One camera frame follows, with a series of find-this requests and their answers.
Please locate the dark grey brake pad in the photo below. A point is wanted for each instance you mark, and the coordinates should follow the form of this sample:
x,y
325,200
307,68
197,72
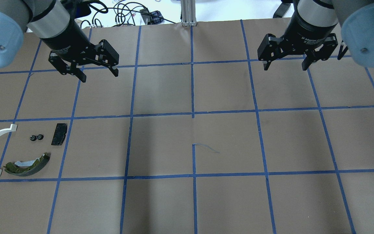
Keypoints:
x,y
59,134

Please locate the black power adapter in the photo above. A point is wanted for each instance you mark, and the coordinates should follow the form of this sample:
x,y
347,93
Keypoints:
x,y
281,10

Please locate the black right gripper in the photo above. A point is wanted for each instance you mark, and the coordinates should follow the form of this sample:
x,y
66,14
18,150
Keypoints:
x,y
308,30

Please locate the olive curved brake shoe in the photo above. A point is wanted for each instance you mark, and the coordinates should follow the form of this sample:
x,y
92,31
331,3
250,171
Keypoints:
x,y
28,168

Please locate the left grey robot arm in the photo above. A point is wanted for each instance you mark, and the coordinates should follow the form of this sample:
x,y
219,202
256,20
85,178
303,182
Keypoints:
x,y
53,21

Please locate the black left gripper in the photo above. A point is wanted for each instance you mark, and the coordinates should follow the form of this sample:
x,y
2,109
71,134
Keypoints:
x,y
64,39

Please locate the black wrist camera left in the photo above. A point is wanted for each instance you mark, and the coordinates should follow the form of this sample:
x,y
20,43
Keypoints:
x,y
76,8

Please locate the aluminium frame post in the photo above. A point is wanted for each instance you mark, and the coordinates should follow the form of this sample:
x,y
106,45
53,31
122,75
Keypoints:
x,y
188,13

